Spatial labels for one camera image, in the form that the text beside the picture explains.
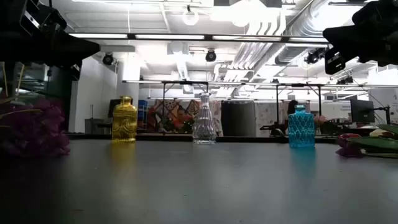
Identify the clear glass vase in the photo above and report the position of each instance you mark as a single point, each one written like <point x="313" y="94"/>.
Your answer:
<point x="204" y="124"/>

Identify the black computer monitor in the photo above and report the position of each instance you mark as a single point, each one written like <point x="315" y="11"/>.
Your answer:
<point x="362" y="111"/>

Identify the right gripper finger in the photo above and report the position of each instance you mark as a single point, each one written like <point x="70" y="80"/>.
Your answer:
<point x="343" y="39"/>

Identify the dark curtain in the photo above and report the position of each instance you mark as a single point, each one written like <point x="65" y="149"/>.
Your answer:
<point x="237" y="118"/>

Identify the colourful patchwork quilt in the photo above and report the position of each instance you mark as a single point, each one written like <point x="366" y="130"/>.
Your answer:
<point x="169" y="109"/>

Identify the black frame stand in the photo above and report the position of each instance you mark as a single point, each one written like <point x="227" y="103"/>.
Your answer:
<point x="163" y="105"/>
<point x="277" y="102"/>

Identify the blue glass vase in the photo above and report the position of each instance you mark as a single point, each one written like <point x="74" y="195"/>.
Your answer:
<point x="301" y="129"/>

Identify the white patterned cloth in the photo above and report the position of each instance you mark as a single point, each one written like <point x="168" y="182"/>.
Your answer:
<point x="267" y="116"/>

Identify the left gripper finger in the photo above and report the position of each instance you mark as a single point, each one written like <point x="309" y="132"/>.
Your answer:
<point x="84" y="49"/>

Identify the purple flower bunch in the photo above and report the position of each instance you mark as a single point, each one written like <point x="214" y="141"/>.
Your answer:
<point x="34" y="130"/>
<point x="348" y="152"/>

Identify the black overhead light bar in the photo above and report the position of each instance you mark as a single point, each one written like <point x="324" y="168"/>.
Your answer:
<point x="174" y="37"/>

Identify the silver ventilation duct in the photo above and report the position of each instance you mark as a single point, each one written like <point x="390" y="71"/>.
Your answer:
<point x="306" y="28"/>

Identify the grey bin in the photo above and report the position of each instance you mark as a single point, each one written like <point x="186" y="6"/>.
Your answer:
<point x="93" y="126"/>

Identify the black ceiling spotlight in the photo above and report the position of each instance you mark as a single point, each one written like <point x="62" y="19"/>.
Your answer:
<point x="211" y="56"/>
<point x="314" y="57"/>
<point x="108" y="59"/>

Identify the yellow stick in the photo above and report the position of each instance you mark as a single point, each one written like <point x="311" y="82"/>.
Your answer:
<point x="5" y="81"/>
<point x="20" y="77"/>

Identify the black background robot arm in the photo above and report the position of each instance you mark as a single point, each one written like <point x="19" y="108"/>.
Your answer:
<point x="273" y="129"/>

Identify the person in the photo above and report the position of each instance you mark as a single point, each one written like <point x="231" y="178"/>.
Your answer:
<point x="292" y="108"/>

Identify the yellow glass vase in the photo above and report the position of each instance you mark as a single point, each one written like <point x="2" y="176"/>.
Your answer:
<point x="124" y="121"/>

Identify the blue storage bin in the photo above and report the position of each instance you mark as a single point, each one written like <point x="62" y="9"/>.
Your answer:
<point x="142" y="112"/>

